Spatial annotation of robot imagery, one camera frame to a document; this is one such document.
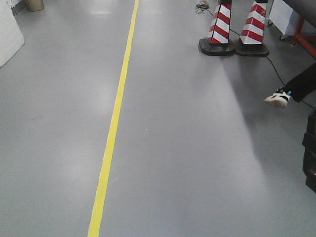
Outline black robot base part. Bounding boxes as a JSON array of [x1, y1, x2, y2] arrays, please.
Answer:
[[302, 110, 316, 193]]

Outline red white cone left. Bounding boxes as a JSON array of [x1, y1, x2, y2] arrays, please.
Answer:
[[199, 0, 235, 56]]

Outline red white cone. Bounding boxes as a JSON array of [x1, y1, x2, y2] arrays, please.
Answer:
[[233, 0, 269, 56], [199, 0, 235, 56]]

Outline red white cone right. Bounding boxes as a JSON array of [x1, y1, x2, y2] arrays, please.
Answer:
[[233, 0, 269, 56]]

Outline white sneaker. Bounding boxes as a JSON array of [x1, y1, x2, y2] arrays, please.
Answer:
[[264, 92, 291, 109]]

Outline black trouser leg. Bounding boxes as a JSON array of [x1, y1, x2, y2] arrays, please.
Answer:
[[283, 64, 316, 102]]

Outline black floor cable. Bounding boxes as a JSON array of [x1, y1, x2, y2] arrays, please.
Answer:
[[196, 3, 316, 109]]

